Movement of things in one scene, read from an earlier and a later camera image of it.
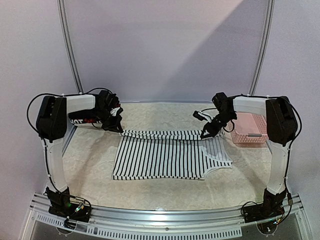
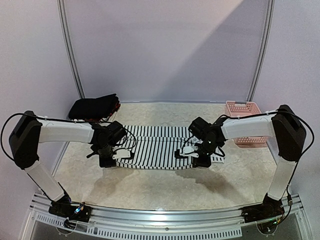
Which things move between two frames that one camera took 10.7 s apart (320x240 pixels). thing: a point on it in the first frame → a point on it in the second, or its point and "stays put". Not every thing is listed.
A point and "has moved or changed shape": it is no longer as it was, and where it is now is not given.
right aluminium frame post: [270, 15] stays put
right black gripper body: [215, 122] → [201, 161]
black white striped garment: [169, 154] has moved or changed shape
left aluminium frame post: [61, 7] stays put
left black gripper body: [109, 123] → [105, 151]
